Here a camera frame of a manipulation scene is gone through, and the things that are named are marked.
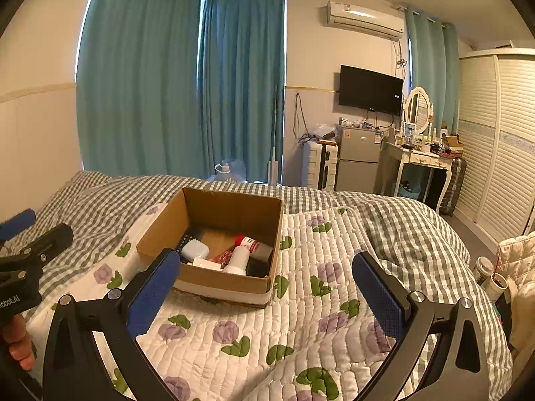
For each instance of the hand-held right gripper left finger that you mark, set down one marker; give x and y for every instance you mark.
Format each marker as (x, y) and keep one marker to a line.
(152, 296)

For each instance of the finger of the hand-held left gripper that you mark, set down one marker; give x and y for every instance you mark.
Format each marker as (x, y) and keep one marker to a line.
(19, 221)
(52, 238)

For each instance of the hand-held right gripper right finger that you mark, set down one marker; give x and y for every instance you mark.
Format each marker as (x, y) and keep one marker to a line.
(378, 300)

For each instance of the light blue earbud case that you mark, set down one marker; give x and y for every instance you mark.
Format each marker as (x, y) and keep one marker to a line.
(194, 251)

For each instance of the small white box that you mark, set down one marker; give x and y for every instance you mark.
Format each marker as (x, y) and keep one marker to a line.
(207, 265)

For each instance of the brown cardboard box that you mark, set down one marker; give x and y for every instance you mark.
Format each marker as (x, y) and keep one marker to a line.
(167, 234)

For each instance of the black remote control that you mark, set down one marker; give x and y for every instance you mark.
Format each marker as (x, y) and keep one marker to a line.
(187, 240)

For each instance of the pink patterned phone case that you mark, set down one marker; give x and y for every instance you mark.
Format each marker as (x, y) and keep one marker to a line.
(220, 257)

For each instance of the white handheld device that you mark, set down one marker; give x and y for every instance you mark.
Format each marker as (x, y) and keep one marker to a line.
(238, 261)

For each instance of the black box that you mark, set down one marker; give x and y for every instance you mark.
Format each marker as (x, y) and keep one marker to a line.
(259, 268)

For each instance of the red and white bottle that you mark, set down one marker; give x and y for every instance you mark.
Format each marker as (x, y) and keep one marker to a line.
(255, 245)

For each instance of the person's left hand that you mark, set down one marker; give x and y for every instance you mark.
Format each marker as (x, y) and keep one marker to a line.
(19, 342)

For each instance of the white floral quilt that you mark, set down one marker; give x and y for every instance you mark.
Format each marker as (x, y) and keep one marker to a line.
(317, 342)

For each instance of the floral quilted bedspread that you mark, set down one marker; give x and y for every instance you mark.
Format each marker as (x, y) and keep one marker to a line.
(401, 225)

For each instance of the white cup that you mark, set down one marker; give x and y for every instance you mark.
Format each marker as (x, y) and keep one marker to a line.
(496, 286)

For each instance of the dark suitcase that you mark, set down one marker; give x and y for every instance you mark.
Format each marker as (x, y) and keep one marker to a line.
(454, 183)

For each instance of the silver mini fridge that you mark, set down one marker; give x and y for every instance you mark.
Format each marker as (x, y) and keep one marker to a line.
(357, 158)

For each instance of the beige padded jacket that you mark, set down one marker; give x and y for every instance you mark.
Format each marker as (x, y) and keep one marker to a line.
(520, 271)

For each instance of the clear water jug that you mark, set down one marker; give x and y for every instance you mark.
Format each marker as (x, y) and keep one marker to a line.
(230, 172)

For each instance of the white vanity table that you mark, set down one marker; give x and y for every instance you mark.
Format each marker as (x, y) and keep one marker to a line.
(418, 158)

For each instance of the white suitcase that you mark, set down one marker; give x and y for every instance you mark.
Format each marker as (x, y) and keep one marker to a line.
(317, 165)

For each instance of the white mop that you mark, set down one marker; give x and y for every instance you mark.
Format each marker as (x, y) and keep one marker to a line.
(273, 171)

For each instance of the small brown box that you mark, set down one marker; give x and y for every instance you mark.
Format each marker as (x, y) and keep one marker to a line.
(453, 141)

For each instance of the clear plastic bag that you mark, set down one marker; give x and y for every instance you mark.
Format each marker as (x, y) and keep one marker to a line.
(324, 131)

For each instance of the teal curtain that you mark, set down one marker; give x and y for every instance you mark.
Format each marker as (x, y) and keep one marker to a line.
(434, 71)
(242, 75)
(138, 75)

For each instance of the white louvered wardrobe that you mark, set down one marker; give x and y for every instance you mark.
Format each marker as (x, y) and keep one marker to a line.
(497, 146)

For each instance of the oval vanity mirror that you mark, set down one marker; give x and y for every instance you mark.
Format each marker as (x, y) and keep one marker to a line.
(418, 108)

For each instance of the white air conditioner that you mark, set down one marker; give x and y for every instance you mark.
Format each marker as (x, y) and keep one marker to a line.
(365, 19)

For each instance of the black wall television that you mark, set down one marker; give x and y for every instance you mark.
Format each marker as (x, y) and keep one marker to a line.
(370, 90)

